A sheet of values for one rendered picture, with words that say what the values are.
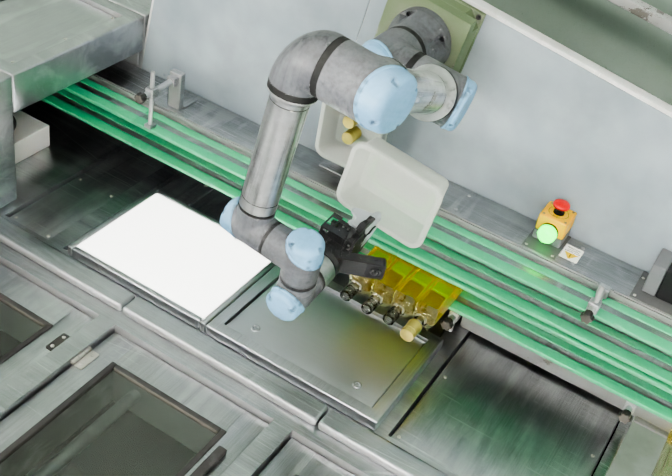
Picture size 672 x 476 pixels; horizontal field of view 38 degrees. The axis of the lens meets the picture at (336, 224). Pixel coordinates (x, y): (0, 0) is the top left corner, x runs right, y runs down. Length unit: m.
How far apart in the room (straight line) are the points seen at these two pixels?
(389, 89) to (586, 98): 0.72
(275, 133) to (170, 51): 1.09
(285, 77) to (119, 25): 1.14
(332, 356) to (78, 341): 0.58
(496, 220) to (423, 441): 0.55
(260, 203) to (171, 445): 0.59
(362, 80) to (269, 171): 0.29
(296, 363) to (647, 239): 0.85
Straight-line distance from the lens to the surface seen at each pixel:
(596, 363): 2.35
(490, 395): 2.36
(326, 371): 2.25
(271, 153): 1.77
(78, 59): 2.67
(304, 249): 1.82
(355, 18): 2.41
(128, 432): 2.15
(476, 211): 2.36
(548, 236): 2.28
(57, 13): 2.83
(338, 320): 2.38
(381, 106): 1.60
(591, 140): 2.26
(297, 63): 1.66
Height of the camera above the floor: 2.71
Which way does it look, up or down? 47 degrees down
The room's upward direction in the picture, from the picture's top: 131 degrees counter-clockwise
